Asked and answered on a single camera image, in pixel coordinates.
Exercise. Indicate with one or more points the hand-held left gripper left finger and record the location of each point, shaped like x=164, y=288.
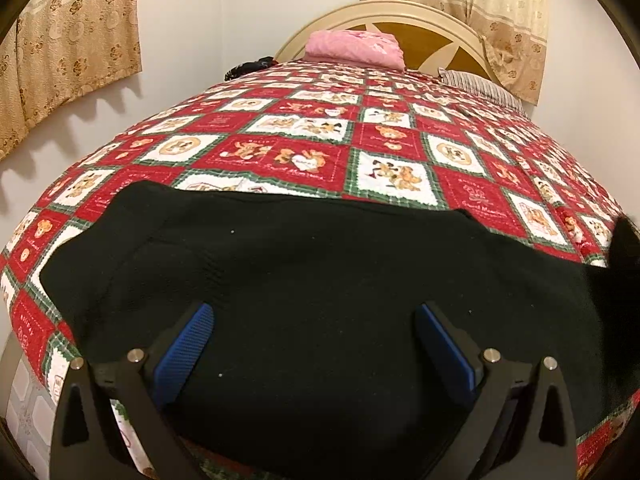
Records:
x=185, y=350

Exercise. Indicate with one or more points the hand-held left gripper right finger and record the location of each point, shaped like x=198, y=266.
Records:
x=447, y=355

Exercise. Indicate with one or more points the black sweater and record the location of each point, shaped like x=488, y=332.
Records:
x=320, y=270

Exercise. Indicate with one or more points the red printed patchwork quilt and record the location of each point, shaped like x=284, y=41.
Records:
x=310, y=125

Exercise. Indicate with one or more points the striped pillow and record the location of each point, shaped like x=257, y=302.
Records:
x=475, y=85

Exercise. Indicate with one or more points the small black item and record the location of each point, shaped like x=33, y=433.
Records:
x=250, y=69

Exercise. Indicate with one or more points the cream and wood headboard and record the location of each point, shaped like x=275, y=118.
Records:
x=425, y=35

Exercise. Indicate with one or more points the pink folded blanket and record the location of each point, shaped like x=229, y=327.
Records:
x=350, y=47

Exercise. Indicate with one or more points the beige floral curtain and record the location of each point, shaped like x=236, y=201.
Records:
x=505, y=20
x=65, y=50

